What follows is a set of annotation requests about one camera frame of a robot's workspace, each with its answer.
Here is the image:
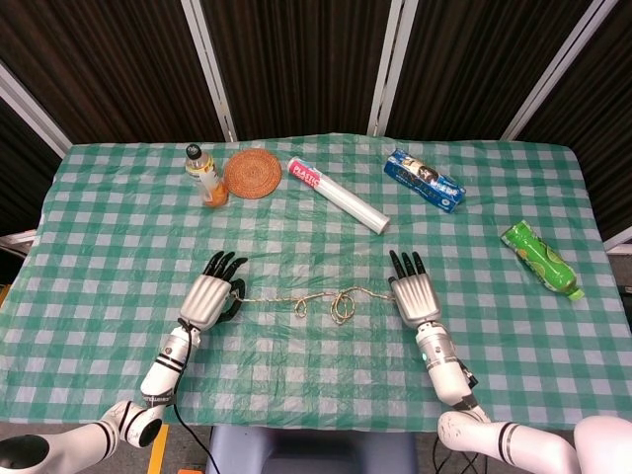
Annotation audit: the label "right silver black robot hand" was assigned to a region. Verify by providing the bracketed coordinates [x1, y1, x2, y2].
[386, 249, 444, 328]

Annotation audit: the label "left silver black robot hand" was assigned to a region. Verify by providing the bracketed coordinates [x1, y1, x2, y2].
[178, 250, 249, 331]

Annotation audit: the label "beige twisted rope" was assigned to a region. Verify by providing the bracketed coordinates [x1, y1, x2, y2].
[230, 286, 397, 327]

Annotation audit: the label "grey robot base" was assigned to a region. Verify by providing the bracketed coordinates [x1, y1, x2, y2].
[203, 425, 420, 474]

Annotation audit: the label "blue toothpaste box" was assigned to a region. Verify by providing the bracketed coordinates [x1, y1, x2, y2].
[382, 147, 468, 215]

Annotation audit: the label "green white checkered tablecloth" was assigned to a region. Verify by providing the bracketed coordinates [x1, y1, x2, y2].
[0, 133, 632, 434]

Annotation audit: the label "orange juice bottle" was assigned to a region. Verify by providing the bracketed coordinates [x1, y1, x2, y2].
[184, 142, 231, 210]

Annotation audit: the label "white plastic wrap roll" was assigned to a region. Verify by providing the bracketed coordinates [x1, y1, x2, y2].
[286, 156, 393, 237]

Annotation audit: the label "green soda bottle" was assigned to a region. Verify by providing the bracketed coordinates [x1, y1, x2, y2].
[500, 220, 587, 302]

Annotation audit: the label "round woven rattan coaster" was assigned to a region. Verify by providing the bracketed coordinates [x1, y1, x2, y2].
[223, 149, 284, 200]

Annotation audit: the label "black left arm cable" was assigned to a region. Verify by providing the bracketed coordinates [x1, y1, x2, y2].
[171, 317, 221, 474]

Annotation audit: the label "black floor cables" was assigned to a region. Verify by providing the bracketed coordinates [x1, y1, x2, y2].
[431, 433, 475, 474]

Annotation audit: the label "white partition post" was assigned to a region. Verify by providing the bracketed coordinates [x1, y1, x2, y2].
[0, 60, 74, 160]
[500, 0, 632, 140]
[179, 0, 239, 144]
[366, 0, 422, 137]

